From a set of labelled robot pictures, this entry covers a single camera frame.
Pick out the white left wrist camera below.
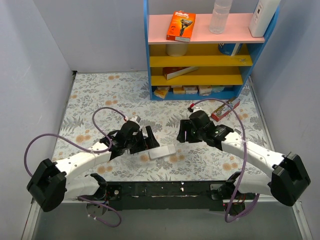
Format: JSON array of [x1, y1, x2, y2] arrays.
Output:
[[124, 115, 141, 125]]

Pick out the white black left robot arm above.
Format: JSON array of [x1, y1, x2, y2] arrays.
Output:
[[26, 120, 160, 212]]

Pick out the white cup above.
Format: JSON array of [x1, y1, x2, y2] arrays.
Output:
[[165, 44, 188, 57]]

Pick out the red white toothpaste box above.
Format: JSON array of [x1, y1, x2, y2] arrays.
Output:
[[211, 97, 240, 122]]

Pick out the red white carton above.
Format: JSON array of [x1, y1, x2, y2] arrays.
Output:
[[162, 66, 199, 80]]

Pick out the blue shelf unit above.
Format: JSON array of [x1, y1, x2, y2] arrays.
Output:
[[143, 0, 280, 101]]

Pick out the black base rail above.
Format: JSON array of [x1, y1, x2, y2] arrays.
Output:
[[84, 179, 273, 213]]

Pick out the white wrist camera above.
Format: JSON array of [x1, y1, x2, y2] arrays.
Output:
[[187, 103, 204, 114], [124, 115, 141, 125]]

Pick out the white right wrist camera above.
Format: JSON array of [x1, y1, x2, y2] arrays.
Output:
[[187, 103, 204, 114]]

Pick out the white rectangular device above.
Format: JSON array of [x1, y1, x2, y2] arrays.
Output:
[[248, 0, 281, 38]]

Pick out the blue white can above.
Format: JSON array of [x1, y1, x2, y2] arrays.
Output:
[[218, 43, 243, 56]]

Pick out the orange razor box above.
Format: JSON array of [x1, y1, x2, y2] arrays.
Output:
[[166, 11, 196, 43]]

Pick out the clear plastic bottle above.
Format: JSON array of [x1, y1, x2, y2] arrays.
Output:
[[209, 0, 233, 34]]

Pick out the orange white sponge pack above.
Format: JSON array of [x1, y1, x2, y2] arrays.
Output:
[[172, 86, 186, 95]]

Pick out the floral table mat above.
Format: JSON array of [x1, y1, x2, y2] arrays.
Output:
[[47, 71, 278, 182]]

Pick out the white remote with display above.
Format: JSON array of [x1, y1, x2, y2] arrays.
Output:
[[148, 146, 172, 160]]

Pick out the yellow sponge pack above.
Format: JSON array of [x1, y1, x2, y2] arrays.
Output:
[[154, 89, 169, 99]]

